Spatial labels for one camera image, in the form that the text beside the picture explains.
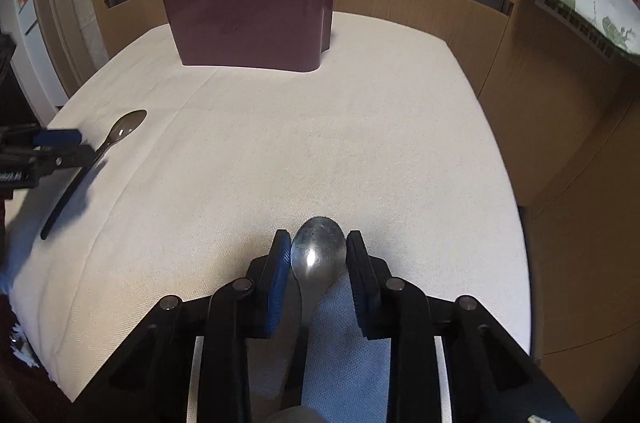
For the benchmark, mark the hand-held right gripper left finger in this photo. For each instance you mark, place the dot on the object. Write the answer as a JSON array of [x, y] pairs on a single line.
[[280, 283]]

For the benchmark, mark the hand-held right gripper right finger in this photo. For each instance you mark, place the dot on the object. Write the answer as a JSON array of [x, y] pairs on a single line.
[[359, 283]]

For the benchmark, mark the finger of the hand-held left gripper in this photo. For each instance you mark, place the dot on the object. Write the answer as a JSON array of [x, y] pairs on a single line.
[[67, 157], [60, 137]]

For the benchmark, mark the maroon plastic utensil holder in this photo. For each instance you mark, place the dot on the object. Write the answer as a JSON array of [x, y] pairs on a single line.
[[250, 18]]

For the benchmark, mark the short grey vent grille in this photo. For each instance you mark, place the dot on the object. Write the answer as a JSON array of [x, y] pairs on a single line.
[[575, 25]]

